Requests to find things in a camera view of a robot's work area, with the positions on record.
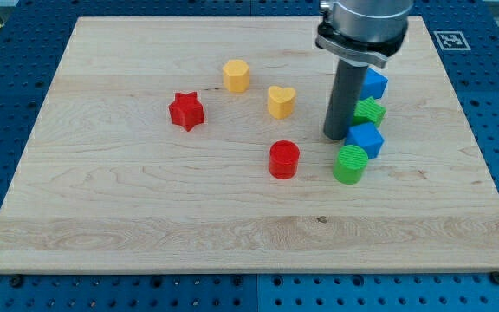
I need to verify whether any green star block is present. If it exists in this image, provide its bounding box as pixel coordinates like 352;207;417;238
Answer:
352;97;386;127

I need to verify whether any blue pentagon block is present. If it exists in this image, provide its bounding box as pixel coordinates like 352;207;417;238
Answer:
360;68;388;100

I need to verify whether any green cylinder block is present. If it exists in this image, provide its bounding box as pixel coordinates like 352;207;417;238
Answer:
333;145;369;185

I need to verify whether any wooden board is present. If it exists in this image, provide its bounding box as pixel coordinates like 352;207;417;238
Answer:
0;16;499;275

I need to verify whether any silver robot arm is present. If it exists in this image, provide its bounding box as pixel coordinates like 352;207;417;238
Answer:
315;0;414;140

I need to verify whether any yellow heart block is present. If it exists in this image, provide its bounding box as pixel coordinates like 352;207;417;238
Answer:
267;86;297;119

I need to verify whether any yellow hexagon block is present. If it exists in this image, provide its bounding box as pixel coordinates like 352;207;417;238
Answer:
223;59;250;93

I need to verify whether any white fiducial marker tag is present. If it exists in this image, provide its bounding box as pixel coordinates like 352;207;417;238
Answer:
434;30;470;51

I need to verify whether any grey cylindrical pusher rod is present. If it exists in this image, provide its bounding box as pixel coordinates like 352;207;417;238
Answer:
323;59;368;140

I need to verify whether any red star block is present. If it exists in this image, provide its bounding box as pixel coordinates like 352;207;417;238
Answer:
168;92;205;132

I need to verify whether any red cylinder block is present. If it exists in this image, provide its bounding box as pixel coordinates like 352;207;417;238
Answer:
269;140;300;179

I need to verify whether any blue cube block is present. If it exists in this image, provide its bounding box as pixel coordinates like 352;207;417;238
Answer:
345;122;385;159

